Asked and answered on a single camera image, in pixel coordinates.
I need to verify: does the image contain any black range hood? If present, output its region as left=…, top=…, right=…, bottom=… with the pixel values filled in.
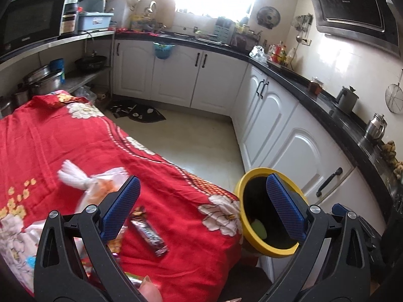
left=311, top=0, right=400, bottom=57

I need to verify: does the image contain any yellow trash bin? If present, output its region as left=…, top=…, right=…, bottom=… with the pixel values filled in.
left=234, top=167, right=307, bottom=258

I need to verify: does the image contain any black electric kettle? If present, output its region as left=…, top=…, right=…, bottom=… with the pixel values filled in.
left=60, top=0, right=82, bottom=36

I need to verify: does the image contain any red floral tablecloth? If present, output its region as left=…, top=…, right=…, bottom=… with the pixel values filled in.
left=1, top=91, right=243, bottom=301

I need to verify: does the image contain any wire mesh strainer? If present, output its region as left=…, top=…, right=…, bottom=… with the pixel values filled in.
left=385, top=69, right=403, bottom=114

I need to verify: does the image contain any blue hanging basket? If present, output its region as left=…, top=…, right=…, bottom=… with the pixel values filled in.
left=153, top=42, right=175, bottom=60

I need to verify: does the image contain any white black cabinet run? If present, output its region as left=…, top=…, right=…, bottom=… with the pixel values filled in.
left=111, top=31, right=403, bottom=284

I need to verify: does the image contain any blue plastic storage box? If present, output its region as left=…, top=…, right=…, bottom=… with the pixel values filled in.
left=78, top=12, right=114, bottom=32

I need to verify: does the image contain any steel cooking pot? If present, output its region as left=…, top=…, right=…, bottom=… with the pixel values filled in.
left=22, top=65, right=64, bottom=96

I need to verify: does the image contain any white plastic straw bundle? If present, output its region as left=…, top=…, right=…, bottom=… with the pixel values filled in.
left=57, top=160, right=129, bottom=213

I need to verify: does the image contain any brown chocolate bar wrapper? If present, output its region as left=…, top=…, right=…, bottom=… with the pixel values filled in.
left=130, top=206, right=169, bottom=257

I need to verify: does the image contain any grey metal kettle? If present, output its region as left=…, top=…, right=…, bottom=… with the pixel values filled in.
left=335, top=86, right=359, bottom=115

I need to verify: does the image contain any steel teapot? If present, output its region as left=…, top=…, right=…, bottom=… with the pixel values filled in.
left=365, top=113, right=387, bottom=142

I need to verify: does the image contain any black microwave oven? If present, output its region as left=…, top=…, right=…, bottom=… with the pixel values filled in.
left=1, top=0, right=65, bottom=55

